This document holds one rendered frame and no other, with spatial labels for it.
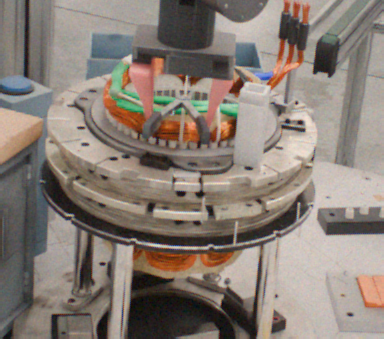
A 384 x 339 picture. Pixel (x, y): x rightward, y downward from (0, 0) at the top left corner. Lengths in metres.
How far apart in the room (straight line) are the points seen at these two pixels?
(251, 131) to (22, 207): 0.35
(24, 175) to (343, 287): 0.49
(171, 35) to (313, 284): 0.64
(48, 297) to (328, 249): 0.45
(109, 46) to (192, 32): 0.60
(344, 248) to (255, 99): 0.58
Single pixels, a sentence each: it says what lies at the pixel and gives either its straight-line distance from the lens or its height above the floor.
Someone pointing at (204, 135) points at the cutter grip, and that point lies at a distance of 1.19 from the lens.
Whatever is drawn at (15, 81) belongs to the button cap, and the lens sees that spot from 1.61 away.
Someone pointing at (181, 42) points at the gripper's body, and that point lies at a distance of 1.16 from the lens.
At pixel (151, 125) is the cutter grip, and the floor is 1.18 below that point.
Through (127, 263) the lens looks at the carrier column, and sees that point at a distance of 1.35.
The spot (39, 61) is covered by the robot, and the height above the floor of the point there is 0.99.
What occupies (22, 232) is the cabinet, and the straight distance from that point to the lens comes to 1.52.
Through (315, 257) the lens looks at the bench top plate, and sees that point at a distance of 1.77.
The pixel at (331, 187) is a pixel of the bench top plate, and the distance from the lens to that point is 1.98.
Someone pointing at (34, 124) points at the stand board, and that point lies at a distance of 1.45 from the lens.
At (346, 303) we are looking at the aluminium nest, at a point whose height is 0.80.
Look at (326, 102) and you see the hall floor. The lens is 4.29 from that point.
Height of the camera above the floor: 1.68
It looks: 24 degrees down
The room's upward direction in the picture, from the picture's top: 6 degrees clockwise
